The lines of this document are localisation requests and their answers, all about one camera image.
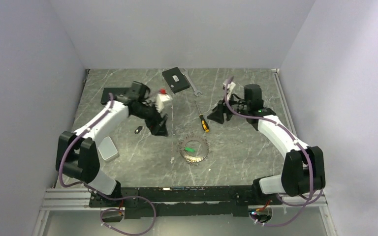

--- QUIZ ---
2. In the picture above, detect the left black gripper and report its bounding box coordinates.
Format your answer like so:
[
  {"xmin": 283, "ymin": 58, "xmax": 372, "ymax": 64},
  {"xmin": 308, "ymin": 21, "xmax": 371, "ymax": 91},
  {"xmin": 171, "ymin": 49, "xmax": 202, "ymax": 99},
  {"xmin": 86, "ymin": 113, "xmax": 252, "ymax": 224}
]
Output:
[{"xmin": 133, "ymin": 100, "xmax": 169, "ymax": 137}]

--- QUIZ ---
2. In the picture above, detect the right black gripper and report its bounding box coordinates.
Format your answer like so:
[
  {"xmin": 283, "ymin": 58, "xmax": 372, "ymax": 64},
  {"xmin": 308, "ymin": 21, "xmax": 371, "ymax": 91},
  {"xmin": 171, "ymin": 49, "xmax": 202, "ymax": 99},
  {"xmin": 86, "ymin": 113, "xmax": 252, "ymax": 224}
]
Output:
[{"xmin": 207, "ymin": 92, "xmax": 250, "ymax": 124}]

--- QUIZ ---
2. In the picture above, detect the green key tag with keys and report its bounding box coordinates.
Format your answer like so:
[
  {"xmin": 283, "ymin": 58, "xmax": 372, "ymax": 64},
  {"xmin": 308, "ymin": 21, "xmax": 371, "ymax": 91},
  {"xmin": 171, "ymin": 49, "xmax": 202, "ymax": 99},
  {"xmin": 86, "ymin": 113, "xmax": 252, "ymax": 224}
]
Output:
[{"xmin": 184, "ymin": 147, "xmax": 195, "ymax": 152}]

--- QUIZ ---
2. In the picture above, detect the metal disc with keyrings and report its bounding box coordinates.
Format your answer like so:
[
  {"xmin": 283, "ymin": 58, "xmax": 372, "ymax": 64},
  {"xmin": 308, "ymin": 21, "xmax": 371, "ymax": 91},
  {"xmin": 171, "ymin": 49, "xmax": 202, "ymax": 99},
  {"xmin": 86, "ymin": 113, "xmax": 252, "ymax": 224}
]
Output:
[{"xmin": 177, "ymin": 133, "xmax": 211, "ymax": 164}]

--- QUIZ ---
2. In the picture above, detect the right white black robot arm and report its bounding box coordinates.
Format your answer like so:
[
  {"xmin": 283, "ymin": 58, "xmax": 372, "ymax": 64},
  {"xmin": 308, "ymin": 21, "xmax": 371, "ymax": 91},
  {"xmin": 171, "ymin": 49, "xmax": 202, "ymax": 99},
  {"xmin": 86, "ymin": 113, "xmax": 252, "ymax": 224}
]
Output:
[{"xmin": 207, "ymin": 82, "xmax": 326, "ymax": 204}]

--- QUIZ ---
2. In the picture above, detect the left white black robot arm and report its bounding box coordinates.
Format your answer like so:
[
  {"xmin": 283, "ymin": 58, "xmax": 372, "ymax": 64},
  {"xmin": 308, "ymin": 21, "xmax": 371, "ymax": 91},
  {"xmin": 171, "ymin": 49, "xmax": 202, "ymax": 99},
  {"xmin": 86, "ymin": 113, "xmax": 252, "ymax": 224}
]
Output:
[{"xmin": 55, "ymin": 81, "xmax": 172, "ymax": 207}]

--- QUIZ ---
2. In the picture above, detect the yellow black screwdriver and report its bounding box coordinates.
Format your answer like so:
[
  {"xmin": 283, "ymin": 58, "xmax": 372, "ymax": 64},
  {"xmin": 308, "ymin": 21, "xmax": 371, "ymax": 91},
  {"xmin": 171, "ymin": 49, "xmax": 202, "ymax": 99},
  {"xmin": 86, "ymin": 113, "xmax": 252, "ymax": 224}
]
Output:
[{"xmin": 195, "ymin": 101, "xmax": 210, "ymax": 132}]

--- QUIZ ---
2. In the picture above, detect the black rectangular box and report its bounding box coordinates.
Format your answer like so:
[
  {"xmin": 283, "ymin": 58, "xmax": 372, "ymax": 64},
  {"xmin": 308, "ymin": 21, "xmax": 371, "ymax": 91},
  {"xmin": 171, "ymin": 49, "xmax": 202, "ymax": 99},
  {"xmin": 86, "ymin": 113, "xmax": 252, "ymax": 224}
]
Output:
[{"xmin": 162, "ymin": 67, "xmax": 190, "ymax": 94}]

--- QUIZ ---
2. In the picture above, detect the silver open-end wrench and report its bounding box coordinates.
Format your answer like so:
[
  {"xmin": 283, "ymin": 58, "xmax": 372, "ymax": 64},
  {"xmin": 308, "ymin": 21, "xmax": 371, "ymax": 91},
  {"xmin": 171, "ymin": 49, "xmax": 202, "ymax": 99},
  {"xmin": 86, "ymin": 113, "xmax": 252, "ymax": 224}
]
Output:
[{"xmin": 180, "ymin": 68, "xmax": 203, "ymax": 97}]

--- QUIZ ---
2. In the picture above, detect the grey white rectangular box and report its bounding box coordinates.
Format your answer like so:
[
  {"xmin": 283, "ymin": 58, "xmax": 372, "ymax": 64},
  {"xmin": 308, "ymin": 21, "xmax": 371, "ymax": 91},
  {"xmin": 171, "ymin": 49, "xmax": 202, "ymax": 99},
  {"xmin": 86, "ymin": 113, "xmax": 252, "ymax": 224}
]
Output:
[{"xmin": 97, "ymin": 137, "xmax": 119, "ymax": 162}]

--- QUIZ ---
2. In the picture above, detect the black flat tray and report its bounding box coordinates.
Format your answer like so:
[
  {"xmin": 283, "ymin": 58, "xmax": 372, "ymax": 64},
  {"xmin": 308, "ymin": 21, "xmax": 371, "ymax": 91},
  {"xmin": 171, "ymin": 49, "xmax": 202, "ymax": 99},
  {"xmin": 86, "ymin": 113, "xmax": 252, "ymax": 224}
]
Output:
[{"xmin": 100, "ymin": 87, "xmax": 129, "ymax": 105}]

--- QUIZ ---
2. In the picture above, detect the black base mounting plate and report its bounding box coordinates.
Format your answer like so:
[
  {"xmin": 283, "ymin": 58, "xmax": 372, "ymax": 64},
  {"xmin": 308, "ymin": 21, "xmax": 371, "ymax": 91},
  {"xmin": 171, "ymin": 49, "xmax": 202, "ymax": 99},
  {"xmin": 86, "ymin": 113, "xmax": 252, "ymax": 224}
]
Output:
[{"xmin": 89, "ymin": 185, "xmax": 282, "ymax": 219}]

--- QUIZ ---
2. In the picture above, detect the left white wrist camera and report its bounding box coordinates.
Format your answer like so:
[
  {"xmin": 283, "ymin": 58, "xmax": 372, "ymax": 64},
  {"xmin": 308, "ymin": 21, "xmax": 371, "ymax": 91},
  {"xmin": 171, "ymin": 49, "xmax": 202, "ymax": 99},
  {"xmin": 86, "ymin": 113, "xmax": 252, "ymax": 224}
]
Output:
[{"xmin": 155, "ymin": 88, "xmax": 173, "ymax": 113}]

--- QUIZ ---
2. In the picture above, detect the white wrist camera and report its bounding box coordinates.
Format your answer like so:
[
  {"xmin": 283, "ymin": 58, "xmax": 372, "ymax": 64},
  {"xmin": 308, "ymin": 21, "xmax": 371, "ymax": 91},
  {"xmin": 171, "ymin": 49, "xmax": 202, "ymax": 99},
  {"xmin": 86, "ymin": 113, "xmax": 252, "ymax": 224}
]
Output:
[
  {"xmin": 223, "ymin": 80, "xmax": 236, "ymax": 101},
  {"xmin": 155, "ymin": 88, "xmax": 173, "ymax": 113}
]

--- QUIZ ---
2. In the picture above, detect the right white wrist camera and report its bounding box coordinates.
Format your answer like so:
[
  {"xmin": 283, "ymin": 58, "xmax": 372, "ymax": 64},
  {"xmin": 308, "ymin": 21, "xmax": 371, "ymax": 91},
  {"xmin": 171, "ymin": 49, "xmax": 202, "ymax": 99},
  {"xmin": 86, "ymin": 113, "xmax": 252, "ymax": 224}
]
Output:
[{"xmin": 223, "ymin": 80, "xmax": 236, "ymax": 101}]

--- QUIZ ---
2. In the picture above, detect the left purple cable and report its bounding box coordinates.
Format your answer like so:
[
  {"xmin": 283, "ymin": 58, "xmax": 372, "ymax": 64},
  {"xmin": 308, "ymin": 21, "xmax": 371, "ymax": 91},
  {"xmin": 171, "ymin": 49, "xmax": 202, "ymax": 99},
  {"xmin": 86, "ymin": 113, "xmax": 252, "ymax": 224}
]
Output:
[{"xmin": 58, "ymin": 92, "xmax": 157, "ymax": 236}]

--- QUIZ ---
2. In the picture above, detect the purple cable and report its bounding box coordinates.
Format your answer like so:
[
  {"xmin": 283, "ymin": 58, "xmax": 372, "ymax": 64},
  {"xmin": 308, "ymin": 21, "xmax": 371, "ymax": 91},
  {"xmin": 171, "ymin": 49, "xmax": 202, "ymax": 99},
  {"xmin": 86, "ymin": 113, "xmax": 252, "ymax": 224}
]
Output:
[
  {"xmin": 224, "ymin": 76, "xmax": 325, "ymax": 228},
  {"xmin": 58, "ymin": 92, "xmax": 157, "ymax": 236}
]

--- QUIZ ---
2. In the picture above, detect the aluminium extrusion rail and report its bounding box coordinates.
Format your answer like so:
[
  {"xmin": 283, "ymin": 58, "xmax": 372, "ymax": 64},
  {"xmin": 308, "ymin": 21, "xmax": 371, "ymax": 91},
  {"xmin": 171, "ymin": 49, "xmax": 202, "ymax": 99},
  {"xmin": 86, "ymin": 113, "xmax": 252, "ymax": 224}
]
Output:
[{"xmin": 41, "ymin": 188, "xmax": 328, "ymax": 210}]

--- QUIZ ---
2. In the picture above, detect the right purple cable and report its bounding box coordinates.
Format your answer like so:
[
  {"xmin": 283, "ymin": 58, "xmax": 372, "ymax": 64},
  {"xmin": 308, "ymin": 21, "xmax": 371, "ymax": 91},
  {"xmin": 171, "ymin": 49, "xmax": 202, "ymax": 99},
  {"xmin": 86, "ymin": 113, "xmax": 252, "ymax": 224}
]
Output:
[{"xmin": 224, "ymin": 76, "xmax": 325, "ymax": 228}]

